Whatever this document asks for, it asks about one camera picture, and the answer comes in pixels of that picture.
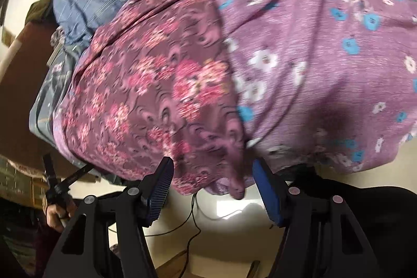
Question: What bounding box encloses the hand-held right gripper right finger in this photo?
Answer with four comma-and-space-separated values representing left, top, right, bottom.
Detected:
252, 157, 376, 278

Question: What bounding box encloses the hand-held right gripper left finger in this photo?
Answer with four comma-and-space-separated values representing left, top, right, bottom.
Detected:
42, 156, 175, 278

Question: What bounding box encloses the mauve pink-flowered cloth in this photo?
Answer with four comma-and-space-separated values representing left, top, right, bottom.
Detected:
54, 0, 252, 200

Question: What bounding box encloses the purple cloth with white-blue flowers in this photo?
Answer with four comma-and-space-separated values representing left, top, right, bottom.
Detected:
140, 0, 417, 200

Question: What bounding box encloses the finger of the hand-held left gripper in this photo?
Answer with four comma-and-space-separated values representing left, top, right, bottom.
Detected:
60, 164, 96, 191
42, 152, 58, 189

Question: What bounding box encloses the black cable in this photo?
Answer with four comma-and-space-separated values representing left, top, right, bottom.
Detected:
143, 191, 203, 269

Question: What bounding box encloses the grey-blue floral cloth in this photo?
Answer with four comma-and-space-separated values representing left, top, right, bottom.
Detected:
29, 27, 131, 186

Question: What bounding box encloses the person's left hand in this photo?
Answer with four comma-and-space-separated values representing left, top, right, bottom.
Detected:
46, 204, 71, 233

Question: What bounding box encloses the brown wooden furniture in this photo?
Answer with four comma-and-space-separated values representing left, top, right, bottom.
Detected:
0, 21, 82, 181

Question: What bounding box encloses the olive green cloth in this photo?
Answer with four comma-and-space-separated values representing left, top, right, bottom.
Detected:
25, 0, 63, 25

